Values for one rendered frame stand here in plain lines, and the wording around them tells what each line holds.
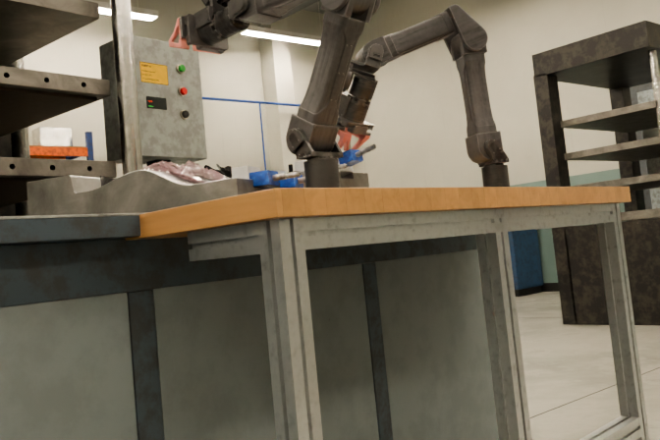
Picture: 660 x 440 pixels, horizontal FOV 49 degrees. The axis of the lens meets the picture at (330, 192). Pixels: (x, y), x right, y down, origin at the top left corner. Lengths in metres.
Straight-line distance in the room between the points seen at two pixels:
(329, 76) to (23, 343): 0.66
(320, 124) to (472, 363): 1.02
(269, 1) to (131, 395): 0.75
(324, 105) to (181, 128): 1.28
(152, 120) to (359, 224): 1.45
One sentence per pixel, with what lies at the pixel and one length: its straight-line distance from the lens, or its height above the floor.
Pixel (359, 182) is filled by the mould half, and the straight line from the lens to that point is 1.77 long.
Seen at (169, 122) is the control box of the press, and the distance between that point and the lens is 2.51.
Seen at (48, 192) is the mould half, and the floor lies 0.88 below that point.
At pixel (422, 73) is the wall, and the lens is 10.16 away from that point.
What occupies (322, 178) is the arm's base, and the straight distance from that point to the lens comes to 1.29.
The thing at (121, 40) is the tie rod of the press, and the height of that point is 1.40.
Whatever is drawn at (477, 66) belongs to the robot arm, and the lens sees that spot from 1.81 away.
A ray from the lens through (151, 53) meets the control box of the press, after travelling 2.54.
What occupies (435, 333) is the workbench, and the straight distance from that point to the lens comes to 1.95.
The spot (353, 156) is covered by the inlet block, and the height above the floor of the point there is 0.92.
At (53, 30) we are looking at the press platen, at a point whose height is 1.49.
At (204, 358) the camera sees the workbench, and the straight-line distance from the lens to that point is 1.38.
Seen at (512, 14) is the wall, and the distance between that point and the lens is 9.38.
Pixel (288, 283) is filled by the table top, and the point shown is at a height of 0.67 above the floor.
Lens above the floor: 0.71
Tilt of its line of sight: 5 degrees up
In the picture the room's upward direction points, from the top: 6 degrees counter-clockwise
